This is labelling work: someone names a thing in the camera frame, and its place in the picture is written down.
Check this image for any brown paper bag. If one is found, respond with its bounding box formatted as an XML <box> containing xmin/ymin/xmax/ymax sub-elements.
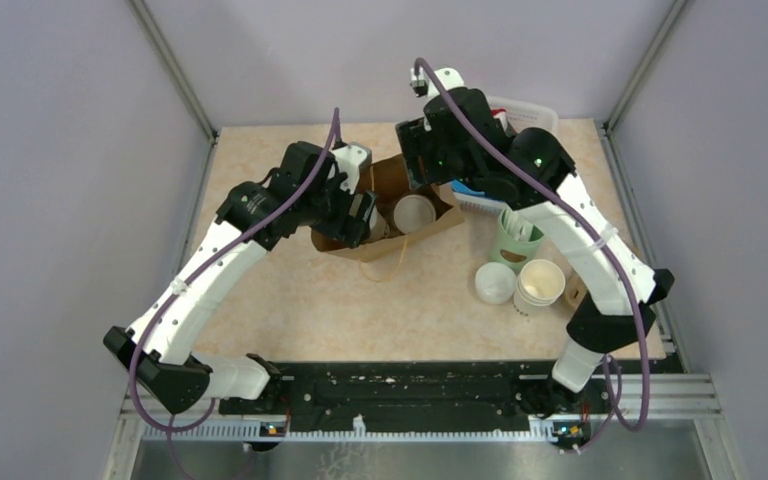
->
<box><xmin>310</xmin><ymin>155</ymin><xmax>464</xmax><ymax>283</ymax></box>

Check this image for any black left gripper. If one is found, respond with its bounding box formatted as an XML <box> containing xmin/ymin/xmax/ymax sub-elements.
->
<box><xmin>299</xmin><ymin>171</ymin><xmax>377</xmax><ymax>248</ymax></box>

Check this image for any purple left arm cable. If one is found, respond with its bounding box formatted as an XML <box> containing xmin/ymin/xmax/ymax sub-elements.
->
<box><xmin>126</xmin><ymin>107</ymin><xmax>344</xmax><ymax>480</ymax></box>

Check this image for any stack of paper cups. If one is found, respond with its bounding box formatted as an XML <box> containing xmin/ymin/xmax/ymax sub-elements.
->
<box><xmin>512</xmin><ymin>259</ymin><xmax>566</xmax><ymax>316</ymax></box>

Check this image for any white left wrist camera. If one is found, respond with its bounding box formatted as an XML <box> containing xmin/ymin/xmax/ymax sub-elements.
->
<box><xmin>331</xmin><ymin>142</ymin><xmax>372</xmax><ymax>193</ymax></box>

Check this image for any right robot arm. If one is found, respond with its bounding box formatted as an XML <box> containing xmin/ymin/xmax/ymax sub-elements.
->
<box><xmin>396</xmin><ymin>86</ymin><xmax>675</xmax><ymax>412</ymax></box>

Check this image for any brown cardboard cup carrier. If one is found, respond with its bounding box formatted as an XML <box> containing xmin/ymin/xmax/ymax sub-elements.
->
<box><xmin>562</xmin><ymin>273</ymin><xmax>588</xmax><ymax>311</ymax></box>

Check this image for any stack of white lids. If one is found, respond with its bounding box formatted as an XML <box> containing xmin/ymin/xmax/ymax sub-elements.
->
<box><xmin>474</xmin><ymin>262</ymin><xmax>517</xmax><ymax>305</ymax></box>

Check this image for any green straw holder cup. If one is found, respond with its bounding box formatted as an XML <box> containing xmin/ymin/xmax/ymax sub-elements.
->
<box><xmin>488</xmin><ymin>208</ymin><xmax>544</xmax><ymax>274</ymax></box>

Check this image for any white plastic basket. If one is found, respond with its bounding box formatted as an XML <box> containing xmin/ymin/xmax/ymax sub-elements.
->
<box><xmin>450</xmin><ymin>95</ymin><xmax>559</xmax><ymax>216</ymax></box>

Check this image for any white paper cup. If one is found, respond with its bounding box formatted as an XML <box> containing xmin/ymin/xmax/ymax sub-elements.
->
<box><xmin>366</xmin><ymin>208</ymin><xmax>389</xmax><ymax>243</ymax></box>

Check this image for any blue snack packet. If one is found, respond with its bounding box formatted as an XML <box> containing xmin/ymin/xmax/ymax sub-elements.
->
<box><xmin>451</xmin><ymin>183</ymin><xmax>488</xmax><ymax>204</ymax></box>

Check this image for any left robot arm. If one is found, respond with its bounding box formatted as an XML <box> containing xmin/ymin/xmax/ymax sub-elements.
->
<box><xmin>103</xmin><ymin>141</ymin><xmax>376</xmax><ymax>414</ymax></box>

